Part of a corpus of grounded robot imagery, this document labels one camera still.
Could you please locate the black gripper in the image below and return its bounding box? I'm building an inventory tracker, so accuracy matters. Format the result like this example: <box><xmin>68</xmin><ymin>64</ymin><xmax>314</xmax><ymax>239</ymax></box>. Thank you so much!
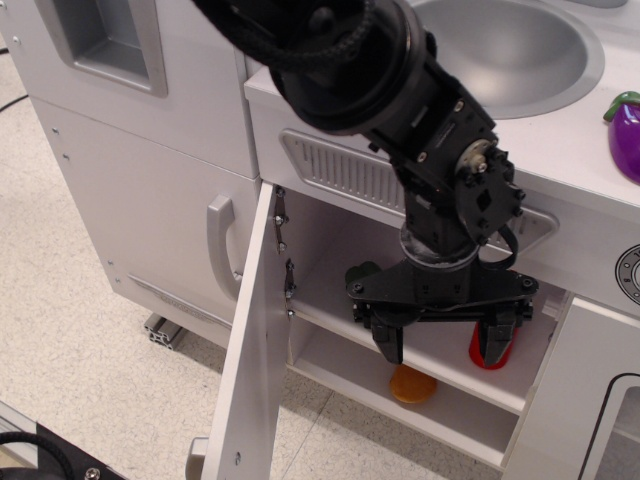
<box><xmin>345</xmin><ymin>260</ymin><xmax>539</xmax><ymax>369</ymax></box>

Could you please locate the white cabinet door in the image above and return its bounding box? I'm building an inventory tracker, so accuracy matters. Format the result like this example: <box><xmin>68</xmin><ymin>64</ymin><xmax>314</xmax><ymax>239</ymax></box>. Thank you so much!
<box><xmin>201</xmin><ymin>182</ymin><xmax>290</xmax><ymax>479</ymax></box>

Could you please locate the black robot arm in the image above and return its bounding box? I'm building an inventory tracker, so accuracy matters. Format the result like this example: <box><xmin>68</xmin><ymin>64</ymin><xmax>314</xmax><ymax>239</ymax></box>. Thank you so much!
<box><xmin>198</xmin><ymin>1</ymin><xmax>538</xmax><ymax>369</ymax></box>

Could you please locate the white toy kitchen cabinet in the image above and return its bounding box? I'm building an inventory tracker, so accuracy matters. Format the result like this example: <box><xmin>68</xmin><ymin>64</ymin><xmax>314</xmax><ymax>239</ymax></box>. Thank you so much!
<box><xmin>243</xmin><ymin>0</ymin><xmax>640</xmax><ymax>480</ymax></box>

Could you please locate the red toy cup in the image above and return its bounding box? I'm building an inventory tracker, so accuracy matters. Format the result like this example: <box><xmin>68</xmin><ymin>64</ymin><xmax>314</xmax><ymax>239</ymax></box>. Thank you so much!
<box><xmin>468</xmin><ymin>322</ymin><xmax>518</xmax><ymax>370</ymax></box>

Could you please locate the orange round toy bread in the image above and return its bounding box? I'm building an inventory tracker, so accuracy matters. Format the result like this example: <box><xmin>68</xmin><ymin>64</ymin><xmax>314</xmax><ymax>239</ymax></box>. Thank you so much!
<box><xmin>389</xmin><ymin>365</ymin><xmax>438</xmax><ymax>404</ymax></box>

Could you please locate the lower metal door hinge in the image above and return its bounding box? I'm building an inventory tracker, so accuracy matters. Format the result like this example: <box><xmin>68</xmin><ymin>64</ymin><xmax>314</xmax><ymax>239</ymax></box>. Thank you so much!
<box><xmin>284</xmin><ymin>259</ymin><xmax>297</xmax><ymax>319</ymax></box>

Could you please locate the metal door hinge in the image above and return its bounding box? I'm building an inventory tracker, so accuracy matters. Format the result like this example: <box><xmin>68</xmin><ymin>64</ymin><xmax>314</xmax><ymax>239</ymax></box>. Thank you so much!
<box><xmin>273</xmin><ymin>185</ymin><xmax>289</xmax><ymax>253</ymax></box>
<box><xmin>284</xmin><ymin>259</ymin><xmax>297</xmax><ymax>319</ymax></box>

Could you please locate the white oven door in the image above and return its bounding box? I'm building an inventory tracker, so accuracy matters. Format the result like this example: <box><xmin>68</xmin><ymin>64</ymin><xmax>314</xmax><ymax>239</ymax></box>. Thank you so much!
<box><xmin>504</xmin><ymin>297</ymin><xmax>639</xmax><ymax>479</ymax></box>

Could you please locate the silver vent grille panel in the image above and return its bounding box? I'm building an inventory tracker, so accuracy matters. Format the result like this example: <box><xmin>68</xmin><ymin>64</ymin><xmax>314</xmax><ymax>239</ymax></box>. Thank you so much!
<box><xmin>279</xmin><ymin>129</ymin><xmax>560</xmax><ymax>253</ymax></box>

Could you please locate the black round oven dial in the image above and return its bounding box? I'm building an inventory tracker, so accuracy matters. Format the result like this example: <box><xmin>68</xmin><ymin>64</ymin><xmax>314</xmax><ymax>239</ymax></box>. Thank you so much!
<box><xmin>615</xmin><ymin>245</ymin><xmax>640</xmax><ymax>304</ymax></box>

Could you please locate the upper metal door hinge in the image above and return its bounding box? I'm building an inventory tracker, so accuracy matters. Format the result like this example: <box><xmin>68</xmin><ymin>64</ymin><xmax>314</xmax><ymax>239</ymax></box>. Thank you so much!
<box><xmin>273</xmin><ymin>185</ymin><xmax>289</xmax><ymax>253</ymax></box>

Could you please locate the silver winged emblem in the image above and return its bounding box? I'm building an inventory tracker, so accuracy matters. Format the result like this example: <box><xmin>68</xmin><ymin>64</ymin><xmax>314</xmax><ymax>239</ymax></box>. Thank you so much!
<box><xmin>128</xmin><ymin>274</ymin><xmax>232</xmax><ymax>330</ymax></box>

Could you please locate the purple toy eggplant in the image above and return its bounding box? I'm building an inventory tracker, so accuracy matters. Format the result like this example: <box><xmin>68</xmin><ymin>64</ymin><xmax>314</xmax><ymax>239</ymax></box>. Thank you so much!
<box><xmin>603</xmin><ymin>91</ymin><xmax>639</xmax><ymax>184</ymax></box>

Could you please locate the silver round sink basin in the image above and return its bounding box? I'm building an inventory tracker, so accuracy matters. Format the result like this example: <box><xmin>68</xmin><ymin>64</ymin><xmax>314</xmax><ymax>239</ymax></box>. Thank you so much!
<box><xmin>412</xmin><ymin>0</ymin><xmax>605</xmax><ymax>120</ymax></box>

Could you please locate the white toy fridge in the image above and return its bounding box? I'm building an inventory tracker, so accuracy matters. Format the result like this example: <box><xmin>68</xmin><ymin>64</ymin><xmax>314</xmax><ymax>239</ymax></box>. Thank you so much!
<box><xmin>1</xmin><ymin>1</ymin><xmax>260</xmax><ymax>347</ymax></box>

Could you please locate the silver recessed dispenser panel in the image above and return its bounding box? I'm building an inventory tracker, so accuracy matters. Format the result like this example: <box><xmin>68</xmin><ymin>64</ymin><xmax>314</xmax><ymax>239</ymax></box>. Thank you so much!
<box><xmin>35</xmin><ymin>0</ymin><xmax>168</xmax><ymax>98</ymax></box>

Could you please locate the silver fridge door handle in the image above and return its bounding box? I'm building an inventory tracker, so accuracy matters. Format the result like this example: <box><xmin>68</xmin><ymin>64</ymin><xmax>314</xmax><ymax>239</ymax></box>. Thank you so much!
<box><xmin>206</xmin><ymin>195</ymin><xmax>242</xmax><ymax>301</ymax></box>

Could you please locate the silver cabinet door handle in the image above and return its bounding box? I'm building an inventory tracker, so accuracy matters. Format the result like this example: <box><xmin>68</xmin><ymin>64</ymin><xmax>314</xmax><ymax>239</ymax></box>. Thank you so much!
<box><xmin>185</xmin><ymin>437</ymin><xmax>209</xmax><ymax>480</ymax></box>

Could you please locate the aluminium extrusion rail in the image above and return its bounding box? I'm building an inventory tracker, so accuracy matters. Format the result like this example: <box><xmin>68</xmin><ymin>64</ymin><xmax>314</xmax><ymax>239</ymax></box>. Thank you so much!
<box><xmin>144</xmin><ymin>313</ymin><xmax>187</xmax><ymax>350</ymax></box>

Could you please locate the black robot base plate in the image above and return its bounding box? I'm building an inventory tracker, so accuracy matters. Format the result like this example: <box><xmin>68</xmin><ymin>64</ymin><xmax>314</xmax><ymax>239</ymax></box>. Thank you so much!
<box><xmin>0</xmin><ymin>422</ymin><xmax>126</xmax><ymax>480</ymax></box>

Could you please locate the black braided cable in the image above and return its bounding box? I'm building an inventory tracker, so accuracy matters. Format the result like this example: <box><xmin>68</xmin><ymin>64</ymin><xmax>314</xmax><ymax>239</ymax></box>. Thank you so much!
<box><xmin>0</xmin><ymin>432</ymin><xmax>76</xmax><ymax>480</ymax></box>

